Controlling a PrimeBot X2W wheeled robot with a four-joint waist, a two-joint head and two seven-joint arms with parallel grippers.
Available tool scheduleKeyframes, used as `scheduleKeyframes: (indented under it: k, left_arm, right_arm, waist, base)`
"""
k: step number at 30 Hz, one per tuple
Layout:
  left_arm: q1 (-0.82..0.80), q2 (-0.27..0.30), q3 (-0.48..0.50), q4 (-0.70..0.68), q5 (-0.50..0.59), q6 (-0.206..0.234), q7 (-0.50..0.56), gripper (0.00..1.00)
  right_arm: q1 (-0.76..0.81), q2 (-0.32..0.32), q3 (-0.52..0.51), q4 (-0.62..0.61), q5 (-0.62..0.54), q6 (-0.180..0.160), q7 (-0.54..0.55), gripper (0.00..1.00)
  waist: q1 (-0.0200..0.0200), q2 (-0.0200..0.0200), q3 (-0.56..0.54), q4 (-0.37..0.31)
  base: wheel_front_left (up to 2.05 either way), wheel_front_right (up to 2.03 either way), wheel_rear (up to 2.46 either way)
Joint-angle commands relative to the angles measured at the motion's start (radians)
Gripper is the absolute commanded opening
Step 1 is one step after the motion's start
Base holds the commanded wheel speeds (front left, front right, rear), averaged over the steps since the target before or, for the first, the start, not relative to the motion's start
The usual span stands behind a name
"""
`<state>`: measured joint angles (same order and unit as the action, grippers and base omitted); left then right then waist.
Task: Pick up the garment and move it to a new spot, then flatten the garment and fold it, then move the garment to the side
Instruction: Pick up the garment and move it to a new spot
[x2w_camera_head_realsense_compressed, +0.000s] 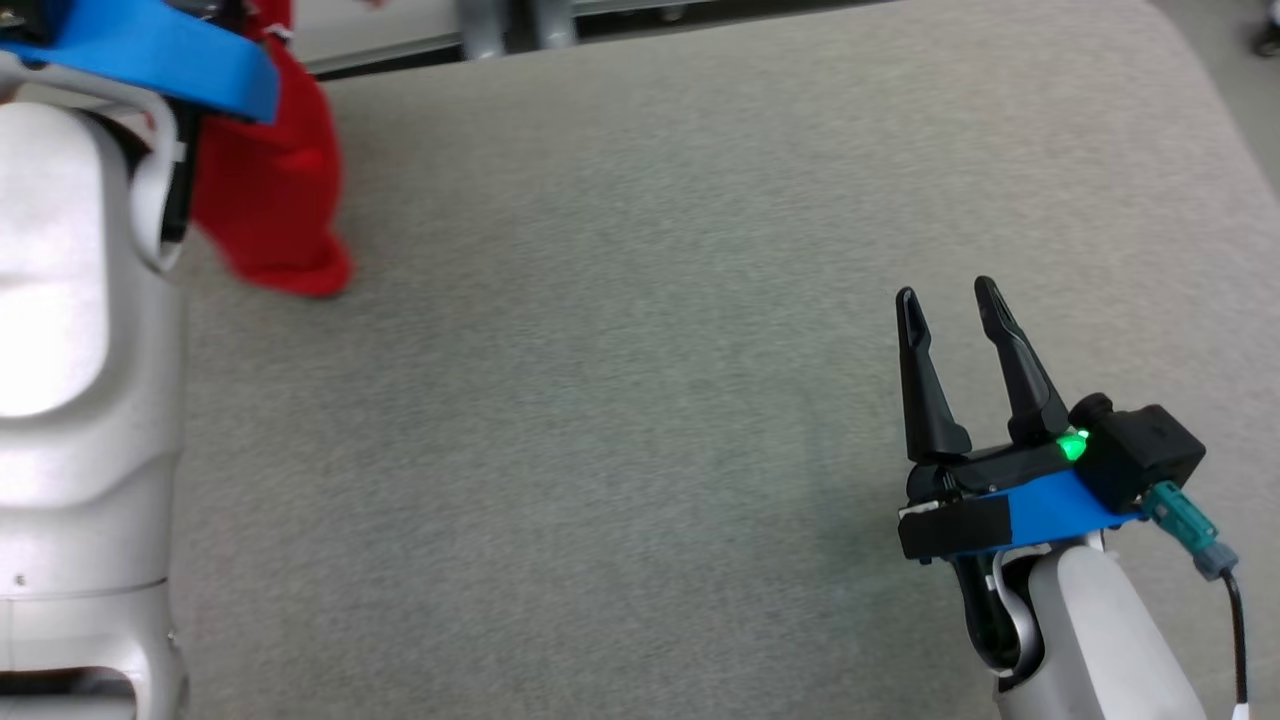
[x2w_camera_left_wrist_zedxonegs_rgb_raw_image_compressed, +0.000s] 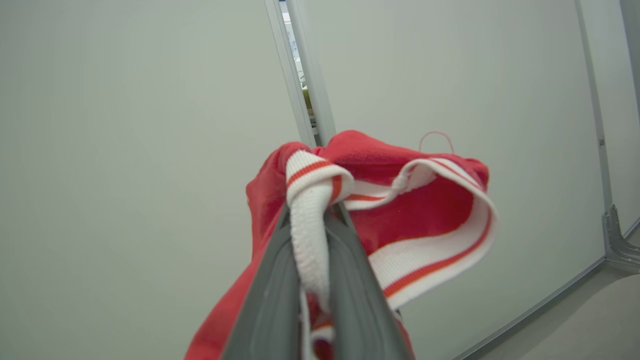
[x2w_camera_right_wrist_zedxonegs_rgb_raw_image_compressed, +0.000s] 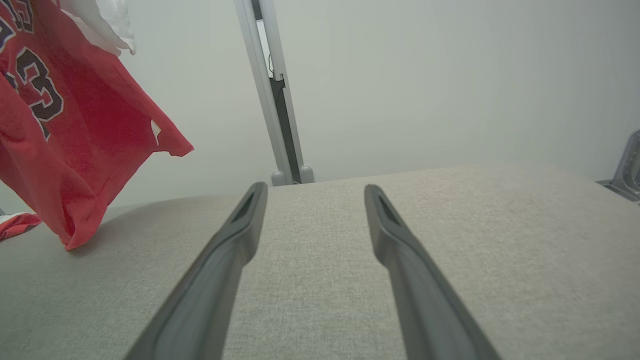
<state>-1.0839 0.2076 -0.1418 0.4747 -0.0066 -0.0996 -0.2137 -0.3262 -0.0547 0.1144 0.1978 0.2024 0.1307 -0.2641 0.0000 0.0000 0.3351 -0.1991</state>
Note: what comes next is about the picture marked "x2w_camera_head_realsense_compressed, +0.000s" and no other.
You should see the grey partition post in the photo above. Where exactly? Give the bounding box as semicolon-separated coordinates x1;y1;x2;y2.
530;0;578;51
460;0;507;61

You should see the red basketball jersey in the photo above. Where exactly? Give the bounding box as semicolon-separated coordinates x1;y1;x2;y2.
190;0;353;298

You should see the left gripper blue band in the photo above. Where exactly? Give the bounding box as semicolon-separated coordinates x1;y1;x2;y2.
0;0;281;126

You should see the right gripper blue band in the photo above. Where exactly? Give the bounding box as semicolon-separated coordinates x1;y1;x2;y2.
895;276;1141;563

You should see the right cable with teal plug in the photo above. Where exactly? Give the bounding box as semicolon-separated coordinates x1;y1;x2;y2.
1143;480;1253;720

